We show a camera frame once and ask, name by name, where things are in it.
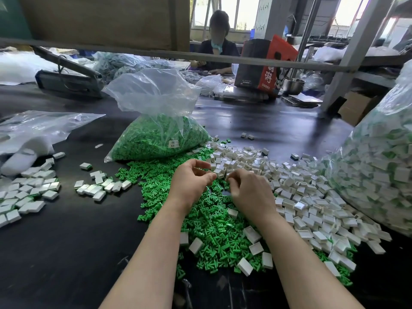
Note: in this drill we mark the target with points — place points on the person's left hand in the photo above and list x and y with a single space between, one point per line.
188 184

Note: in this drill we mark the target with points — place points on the person's right hand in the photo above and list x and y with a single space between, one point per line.
254 195

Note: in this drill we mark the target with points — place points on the pile of green parts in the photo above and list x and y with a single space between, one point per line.
154 182

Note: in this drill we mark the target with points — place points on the pile of white plastic caps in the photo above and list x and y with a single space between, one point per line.
325 196

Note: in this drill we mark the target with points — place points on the pile of assembled white pieces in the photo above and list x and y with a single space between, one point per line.
31 193

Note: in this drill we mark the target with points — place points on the person's left forearm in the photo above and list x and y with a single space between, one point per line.
147 273

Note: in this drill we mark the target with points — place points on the person's right forearm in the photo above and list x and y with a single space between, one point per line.
315 274

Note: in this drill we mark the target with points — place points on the bag of green clips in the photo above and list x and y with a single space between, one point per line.
162 136

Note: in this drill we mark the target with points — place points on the clear bag of pale parts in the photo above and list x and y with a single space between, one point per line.
127 64

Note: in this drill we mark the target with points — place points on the large bag of white caps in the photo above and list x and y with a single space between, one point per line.
389 162

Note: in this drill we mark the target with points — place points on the crumpled white plastic bag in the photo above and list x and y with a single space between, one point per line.
212 85

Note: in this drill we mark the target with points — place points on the white paper sheets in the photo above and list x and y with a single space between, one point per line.
302 99

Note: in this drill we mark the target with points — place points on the metal bowl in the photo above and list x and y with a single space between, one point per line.
294 86

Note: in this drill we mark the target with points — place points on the black and red box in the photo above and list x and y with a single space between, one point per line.
262 68

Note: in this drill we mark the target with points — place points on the cardboard box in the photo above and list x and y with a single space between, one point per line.
359 109

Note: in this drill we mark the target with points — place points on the black table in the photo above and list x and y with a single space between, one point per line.
64 262

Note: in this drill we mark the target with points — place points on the empty clear plastic bag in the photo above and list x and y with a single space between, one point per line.
42 126

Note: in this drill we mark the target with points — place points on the white bags on shelf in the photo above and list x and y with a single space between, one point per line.
354 54

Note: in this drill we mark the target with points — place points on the brown board panel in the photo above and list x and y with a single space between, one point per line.
96 21

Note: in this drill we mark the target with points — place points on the white plastic sheet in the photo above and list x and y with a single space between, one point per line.
26 67

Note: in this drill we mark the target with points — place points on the grey metal shelf frame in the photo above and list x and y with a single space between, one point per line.
129 51

